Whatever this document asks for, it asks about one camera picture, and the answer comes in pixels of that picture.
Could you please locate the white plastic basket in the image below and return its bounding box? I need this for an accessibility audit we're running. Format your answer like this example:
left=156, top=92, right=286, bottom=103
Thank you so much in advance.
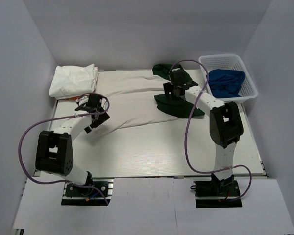
left=198, top=54, right=258, bottom=103

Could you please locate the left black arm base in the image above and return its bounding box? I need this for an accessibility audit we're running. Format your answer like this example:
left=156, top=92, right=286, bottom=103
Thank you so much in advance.
left=61, top=179, right=113, bottom=206

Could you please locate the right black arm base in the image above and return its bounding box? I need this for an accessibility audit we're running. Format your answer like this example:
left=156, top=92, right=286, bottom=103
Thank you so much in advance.
left=190, top=180, right=242, bottom=209

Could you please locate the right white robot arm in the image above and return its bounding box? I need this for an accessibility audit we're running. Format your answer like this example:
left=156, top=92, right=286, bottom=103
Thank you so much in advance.
left=163, top=68, right=244, bottom=195

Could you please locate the white and green t-shirt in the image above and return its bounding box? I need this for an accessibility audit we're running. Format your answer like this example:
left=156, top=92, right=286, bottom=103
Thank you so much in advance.
left=92, top=71, right=204, bottom=138

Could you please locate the blue t-shirt in basket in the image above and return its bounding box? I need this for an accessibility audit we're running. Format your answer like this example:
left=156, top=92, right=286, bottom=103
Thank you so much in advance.
left=208, top=69, right=245, bottom=99

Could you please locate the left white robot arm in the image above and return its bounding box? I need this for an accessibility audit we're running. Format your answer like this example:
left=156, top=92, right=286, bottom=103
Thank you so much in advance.
left=35, top=93, right=110, bottom=195

